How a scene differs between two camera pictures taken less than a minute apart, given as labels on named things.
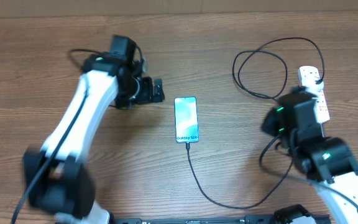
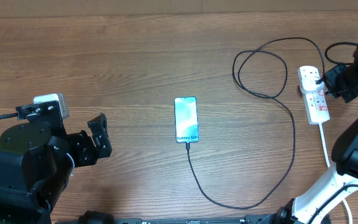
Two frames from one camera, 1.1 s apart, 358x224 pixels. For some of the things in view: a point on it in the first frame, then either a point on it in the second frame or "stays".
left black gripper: x=147 y=95 to x=82 y=141
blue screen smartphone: x=186 y=119 stays
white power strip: x=307 y=76 stays
